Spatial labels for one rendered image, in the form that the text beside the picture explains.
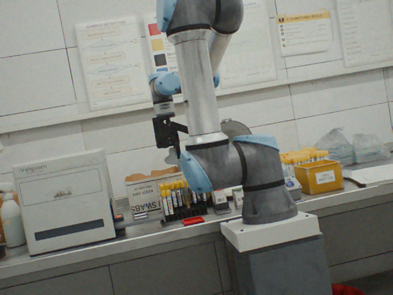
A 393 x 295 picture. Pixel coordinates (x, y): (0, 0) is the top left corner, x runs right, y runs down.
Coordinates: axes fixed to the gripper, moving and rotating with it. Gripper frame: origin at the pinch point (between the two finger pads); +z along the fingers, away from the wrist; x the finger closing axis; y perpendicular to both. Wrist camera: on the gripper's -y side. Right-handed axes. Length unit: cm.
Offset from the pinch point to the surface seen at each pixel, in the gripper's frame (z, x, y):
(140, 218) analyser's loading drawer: 12.8, 11.4, 17.8
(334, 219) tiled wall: 46, -51, -79
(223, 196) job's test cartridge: 12.0, 8.3, -11.9
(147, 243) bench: 20.3, 17.0, 16.9
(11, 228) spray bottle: 11, -8, 64
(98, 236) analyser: 15.7, 13.0, 32.1
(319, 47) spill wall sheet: -42, -50, -86
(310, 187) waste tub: 14.6, 11.2, -43.1
